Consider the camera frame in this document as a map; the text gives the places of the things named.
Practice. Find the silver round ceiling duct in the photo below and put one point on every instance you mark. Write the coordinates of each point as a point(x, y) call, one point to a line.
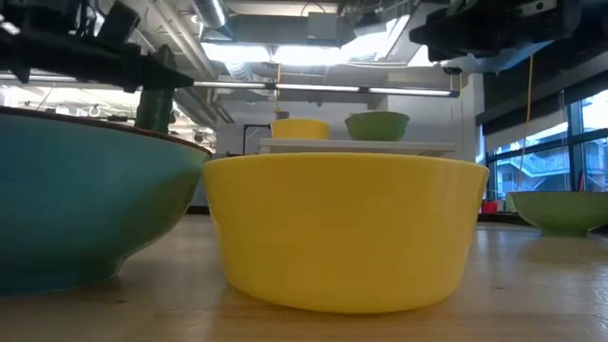
point(211, 12)

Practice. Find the white perforated metal shelf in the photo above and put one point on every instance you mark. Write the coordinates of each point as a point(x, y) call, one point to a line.
point(356, 146)

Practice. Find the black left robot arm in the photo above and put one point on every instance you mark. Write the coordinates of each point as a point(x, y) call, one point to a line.
point(38, 52)

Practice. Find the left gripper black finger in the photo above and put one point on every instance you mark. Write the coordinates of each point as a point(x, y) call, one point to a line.
point(161, 76)

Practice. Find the long ceiling strip light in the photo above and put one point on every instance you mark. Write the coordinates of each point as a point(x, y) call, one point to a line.
point(313, 88)

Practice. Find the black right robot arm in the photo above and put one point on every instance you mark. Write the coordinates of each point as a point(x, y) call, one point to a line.
point(494, 28)

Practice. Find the yellow plastic bowl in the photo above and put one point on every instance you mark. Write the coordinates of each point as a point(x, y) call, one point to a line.
point(300, 129)
point(342, 228)

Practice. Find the green bowl with red flowers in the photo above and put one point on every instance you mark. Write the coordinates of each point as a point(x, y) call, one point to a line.
point(377, 127)
point(560, 214)

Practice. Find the black pipe stand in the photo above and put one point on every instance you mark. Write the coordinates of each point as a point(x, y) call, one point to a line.
point(256, 125)

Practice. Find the red container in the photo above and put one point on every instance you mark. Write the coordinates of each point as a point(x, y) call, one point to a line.
point(489, 207)

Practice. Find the green cactus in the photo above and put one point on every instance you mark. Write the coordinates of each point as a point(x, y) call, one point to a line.
point(154, 111)

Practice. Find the teal bowl with blue pattern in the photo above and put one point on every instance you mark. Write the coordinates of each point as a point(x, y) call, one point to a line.
point(85, 199)

